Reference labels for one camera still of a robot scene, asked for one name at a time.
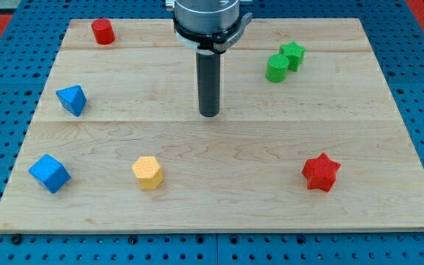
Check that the red star block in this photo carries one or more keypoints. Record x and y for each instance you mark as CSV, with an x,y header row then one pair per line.
x,y
320,172

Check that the black clamp mount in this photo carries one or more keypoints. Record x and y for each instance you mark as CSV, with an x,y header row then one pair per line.
x,y
212,43

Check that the red cylinder block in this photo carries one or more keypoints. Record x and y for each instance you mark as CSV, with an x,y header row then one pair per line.
x,y
103,31

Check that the green cylinder block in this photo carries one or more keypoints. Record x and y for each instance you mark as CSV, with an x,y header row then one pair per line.
x,y
276,68

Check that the wooden board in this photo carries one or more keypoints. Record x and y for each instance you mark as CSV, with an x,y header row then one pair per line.
x,y
238,172

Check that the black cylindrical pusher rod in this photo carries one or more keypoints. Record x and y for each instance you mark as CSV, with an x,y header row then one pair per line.
x,y
208,84

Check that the blue cube block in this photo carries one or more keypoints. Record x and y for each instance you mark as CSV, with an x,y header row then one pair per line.
x,y
50,173

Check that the blue triangular block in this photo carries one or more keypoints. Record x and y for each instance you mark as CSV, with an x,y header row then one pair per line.
x,y
72,99

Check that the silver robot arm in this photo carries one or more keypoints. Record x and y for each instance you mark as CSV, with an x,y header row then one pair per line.
x,y
210,28

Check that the yellow hexagon block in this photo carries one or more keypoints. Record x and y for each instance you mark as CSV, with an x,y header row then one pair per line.
x,y
148,172

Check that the green star block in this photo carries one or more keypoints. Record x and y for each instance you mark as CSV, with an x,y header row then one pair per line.
x,y
294,53

